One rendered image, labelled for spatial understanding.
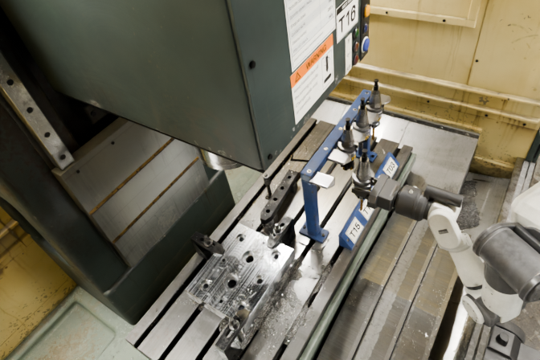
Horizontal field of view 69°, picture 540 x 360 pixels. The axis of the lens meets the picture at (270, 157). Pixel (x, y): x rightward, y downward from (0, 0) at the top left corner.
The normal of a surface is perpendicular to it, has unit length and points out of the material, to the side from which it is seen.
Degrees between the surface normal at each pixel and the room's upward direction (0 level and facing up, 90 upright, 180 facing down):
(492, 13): 90
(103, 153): 91
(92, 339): 0
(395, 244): 7
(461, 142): 24
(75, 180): 90
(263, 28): 90
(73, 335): 0
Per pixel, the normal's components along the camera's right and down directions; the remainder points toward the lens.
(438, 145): -0.34, -0.38
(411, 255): -0.06, -0.78
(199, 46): -0.54, 0.64
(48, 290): 0.83, 0.30
